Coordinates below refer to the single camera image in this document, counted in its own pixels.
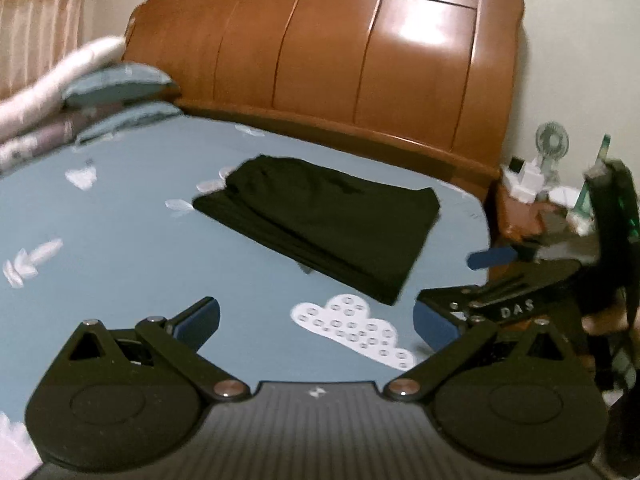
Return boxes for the black sweatpants with white drawstring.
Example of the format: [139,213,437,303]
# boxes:
[192,155,440,306]

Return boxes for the wooden nightstand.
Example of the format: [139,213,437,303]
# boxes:
[485,183,599,264]

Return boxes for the white box on nightstand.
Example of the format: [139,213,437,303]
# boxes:
[502,157,546,205]

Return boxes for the small white desk fan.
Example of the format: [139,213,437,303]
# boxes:
[534,122,570,194]

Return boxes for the blue floral bed sheet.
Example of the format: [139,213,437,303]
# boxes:
[0,112,494,480]

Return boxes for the wooden headboard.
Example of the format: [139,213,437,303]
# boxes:
[125,0,524,198]

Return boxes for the mauve floral folded quilt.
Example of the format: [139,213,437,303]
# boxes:
[0,103,125,174]

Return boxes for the lower teal pillow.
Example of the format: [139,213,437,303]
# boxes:
[75,101,183,145]

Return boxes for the teal pillow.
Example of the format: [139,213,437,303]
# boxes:
[62,62,179,107]
[75,101,183,145]

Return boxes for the upper teal pillow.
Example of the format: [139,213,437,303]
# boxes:
[62,62,179,107]

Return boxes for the pink floral folded quilt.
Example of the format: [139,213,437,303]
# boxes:
[0,36,126,142]

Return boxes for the patterned beige red curtain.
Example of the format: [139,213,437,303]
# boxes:
[1,0,84,99]

